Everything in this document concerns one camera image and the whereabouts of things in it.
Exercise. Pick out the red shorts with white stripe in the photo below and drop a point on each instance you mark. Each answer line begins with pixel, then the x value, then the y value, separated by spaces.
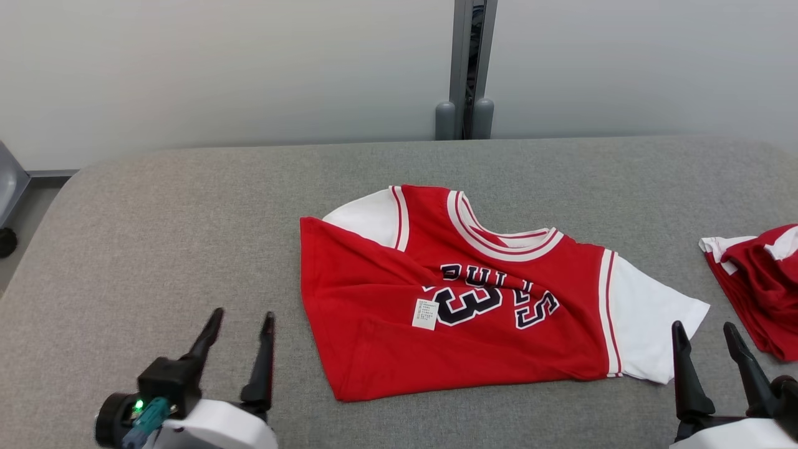
pixel 764 293

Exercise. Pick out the left black wrist camera box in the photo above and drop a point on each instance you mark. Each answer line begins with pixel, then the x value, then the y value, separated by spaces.
pixel 168 380

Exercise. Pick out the grey partition post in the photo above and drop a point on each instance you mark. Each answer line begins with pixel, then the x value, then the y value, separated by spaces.
pixel 460 62
pixel 483 118

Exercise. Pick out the black caster wheel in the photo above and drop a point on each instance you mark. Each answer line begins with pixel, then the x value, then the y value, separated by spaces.
pixel 7 243

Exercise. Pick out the grey metal stand leg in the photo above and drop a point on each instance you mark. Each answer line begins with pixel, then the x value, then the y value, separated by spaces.
pixel 11 187

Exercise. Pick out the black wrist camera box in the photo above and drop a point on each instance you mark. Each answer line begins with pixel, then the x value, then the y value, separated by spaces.
pixel 168 380
pixel 787 405

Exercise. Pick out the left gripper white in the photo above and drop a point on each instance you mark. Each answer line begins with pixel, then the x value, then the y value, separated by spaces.
pixel 218 430

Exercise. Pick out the red jersey with white sleeves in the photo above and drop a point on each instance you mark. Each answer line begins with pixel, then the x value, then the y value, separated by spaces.
pixel 386 349

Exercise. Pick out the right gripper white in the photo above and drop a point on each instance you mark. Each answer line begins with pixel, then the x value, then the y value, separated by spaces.
pixel 735 436

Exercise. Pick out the right black wrist camera box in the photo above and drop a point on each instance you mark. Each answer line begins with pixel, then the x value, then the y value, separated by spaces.
pixel 787 405

